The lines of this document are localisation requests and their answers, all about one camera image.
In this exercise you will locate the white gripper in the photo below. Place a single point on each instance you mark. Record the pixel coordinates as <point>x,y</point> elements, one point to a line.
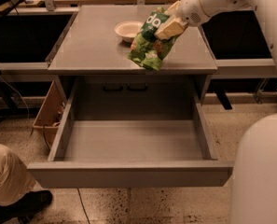
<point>189,10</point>

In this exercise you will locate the green rice chip bag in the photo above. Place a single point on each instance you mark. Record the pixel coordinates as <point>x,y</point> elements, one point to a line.
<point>148,51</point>

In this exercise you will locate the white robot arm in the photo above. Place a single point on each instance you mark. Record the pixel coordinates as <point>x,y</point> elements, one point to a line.
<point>253,184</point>

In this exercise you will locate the grey counter cabinet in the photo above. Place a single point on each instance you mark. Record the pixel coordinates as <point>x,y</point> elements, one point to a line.
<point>93,54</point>

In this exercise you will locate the grey open drawer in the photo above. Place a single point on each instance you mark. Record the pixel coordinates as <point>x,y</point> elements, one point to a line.
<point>131,154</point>

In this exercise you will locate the white bowl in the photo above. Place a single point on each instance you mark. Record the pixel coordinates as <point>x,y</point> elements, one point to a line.
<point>128,30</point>

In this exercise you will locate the brown cardboard box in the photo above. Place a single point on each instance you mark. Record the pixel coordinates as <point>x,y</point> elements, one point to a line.
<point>49,116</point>

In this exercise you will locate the person's beige trouser leg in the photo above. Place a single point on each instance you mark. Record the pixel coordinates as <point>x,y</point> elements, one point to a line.
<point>15,180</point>

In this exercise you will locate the black shoe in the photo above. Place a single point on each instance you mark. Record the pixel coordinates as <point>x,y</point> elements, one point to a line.
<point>27,207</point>

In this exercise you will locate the black right drawer handle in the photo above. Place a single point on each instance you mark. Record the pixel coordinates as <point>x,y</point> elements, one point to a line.
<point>137,86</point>

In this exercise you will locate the black drawer handle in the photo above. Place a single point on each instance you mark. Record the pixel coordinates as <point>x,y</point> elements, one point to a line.
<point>113,87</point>
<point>137,86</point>

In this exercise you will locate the black left drawer handle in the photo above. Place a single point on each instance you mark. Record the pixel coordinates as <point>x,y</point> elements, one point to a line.
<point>113,87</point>

